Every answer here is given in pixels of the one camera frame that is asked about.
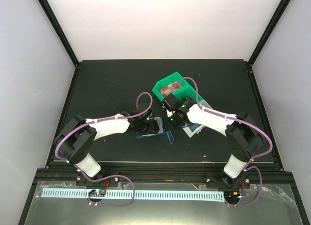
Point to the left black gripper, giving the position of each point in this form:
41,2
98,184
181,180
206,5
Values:
153,128

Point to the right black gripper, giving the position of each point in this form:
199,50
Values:
168,126

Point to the blue card holder wallet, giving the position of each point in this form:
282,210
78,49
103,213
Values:
153,130

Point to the single blue card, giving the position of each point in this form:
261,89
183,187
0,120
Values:
160,125
170,137

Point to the white bin with blue cards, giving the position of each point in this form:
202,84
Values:
198,130

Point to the red white card stack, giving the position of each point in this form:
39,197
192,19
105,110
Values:
165,91

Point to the green bin with black cards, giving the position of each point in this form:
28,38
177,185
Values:
185,92

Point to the green bin with red cards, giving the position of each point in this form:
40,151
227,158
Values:
174,77

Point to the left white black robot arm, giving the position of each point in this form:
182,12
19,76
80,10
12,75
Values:
73,143

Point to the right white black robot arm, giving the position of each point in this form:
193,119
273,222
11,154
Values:
247,142

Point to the blue vip card stack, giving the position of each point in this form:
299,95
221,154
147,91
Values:
192,127

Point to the left small circuit board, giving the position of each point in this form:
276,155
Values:
97,192

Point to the small circuit board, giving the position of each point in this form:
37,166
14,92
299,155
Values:
97,192
234,194

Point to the right small circuit board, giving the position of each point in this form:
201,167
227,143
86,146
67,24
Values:
234,194

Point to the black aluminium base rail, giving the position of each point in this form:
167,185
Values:
161,172

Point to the white slotted cable duct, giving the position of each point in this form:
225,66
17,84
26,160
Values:
214,196

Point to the right black frame post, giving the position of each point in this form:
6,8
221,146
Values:
283,4

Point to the black frame post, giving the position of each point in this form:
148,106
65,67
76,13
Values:
59,31
283,4

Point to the left black frame post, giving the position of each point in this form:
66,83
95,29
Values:
59,31

